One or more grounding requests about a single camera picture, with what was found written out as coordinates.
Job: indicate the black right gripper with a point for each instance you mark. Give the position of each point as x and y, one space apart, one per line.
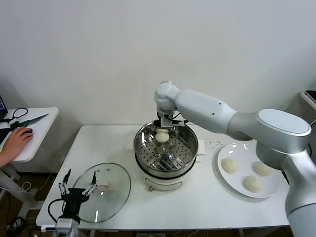
165 122

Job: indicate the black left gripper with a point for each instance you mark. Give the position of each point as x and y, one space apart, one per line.
72 200

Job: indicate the white steamed baozi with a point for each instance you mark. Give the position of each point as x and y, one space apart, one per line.
251 184
263 169
161 136
230 165

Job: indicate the round glass pot lid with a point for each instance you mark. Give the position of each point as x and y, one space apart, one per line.
116 197

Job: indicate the blue computer mouse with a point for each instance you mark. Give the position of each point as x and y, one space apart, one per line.
30 130

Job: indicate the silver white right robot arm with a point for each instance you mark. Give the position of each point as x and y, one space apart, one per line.
205 106

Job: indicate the bare person forearm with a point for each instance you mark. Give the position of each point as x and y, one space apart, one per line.
2 159

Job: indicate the bare person hand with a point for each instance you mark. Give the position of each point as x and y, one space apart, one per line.
16 142

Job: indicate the white side table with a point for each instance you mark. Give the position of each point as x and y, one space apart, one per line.
42 133

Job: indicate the round white plate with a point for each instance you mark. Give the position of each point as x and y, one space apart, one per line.
228 182

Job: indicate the black laptop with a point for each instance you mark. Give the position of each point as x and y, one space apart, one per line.
2 106

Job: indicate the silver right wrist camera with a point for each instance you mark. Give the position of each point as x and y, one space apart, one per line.
180 123

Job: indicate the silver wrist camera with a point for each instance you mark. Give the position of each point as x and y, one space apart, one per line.
49 228
180 123

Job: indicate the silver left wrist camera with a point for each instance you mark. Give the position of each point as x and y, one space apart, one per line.
49 228

